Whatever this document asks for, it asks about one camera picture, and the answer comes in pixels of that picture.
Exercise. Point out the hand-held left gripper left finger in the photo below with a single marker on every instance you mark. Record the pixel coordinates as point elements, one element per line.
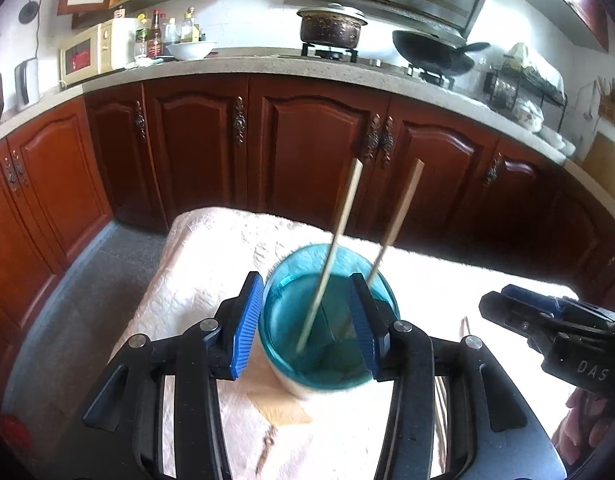
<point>247,325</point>

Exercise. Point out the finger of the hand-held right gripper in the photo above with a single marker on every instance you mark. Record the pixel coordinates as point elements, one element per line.
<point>535,296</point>
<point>507,312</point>

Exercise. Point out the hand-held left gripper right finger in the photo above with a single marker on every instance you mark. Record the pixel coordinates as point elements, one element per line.
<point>365,325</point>

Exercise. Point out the light wooden chopstick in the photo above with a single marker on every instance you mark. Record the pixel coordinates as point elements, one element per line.
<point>402,210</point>
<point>343,220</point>

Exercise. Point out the person's right hand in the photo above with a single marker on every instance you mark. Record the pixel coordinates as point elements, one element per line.
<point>587,425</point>

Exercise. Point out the dark wooden chopsticks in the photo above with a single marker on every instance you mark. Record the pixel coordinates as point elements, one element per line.
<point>465,326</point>

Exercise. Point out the white textured cloth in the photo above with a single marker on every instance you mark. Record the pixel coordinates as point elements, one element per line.
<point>212,250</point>

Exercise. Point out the tan paper piece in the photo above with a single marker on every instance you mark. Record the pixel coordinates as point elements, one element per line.
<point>282,410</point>

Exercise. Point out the tan cutting board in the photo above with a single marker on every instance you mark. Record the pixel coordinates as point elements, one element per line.
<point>605,160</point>

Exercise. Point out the floral ceramic pot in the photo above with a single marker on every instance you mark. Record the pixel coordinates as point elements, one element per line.
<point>528,116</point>

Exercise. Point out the red wooden base cabinets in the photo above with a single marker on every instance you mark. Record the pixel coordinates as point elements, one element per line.
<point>307,150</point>

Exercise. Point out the grey stone countertop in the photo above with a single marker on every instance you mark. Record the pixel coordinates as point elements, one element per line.
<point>237,67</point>

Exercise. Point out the black wok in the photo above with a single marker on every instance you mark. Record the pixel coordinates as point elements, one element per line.
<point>427,52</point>

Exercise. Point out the gas stove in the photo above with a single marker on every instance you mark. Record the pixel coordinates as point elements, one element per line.
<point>332,52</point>

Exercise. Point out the white ceramic bowl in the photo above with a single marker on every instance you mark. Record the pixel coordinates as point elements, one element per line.
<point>191,50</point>

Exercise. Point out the brown pot with metal lid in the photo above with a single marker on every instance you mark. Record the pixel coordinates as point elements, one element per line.
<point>332,30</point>

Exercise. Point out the red label dark bottle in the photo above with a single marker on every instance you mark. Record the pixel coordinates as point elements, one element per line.
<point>157,37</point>

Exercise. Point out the yellow oil bottle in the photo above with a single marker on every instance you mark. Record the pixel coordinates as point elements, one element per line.
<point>189,27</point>

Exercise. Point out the green label bottle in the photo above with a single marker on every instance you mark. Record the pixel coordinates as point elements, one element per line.
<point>141,40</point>

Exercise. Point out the cream microwave oven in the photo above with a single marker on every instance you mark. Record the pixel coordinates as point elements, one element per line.
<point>87,57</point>

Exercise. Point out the white electric kettle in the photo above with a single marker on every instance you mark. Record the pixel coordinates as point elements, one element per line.
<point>27,85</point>

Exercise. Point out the wall chopstick holder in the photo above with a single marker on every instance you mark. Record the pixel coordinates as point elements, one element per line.
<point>610,100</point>

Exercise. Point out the wooden corner wall cabinet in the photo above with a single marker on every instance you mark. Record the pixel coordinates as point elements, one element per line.
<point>577,5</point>

